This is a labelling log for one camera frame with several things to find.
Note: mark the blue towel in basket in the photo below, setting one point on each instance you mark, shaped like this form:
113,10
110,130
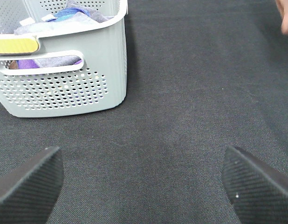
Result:
66,14

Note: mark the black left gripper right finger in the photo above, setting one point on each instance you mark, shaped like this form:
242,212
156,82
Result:
258,192

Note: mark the purple towel in basket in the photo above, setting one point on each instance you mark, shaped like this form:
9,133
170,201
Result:
34,64

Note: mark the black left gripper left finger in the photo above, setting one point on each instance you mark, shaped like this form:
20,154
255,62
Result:
28,194

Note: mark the grey towel in basket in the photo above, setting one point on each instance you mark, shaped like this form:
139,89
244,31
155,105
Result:
77,22

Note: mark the black table mat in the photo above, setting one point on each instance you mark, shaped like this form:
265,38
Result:
202,75

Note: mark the grey perforated laundry basket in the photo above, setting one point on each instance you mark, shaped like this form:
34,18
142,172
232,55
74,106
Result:
97,83

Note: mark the folded brown towel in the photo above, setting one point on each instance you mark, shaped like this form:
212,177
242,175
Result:
282,6

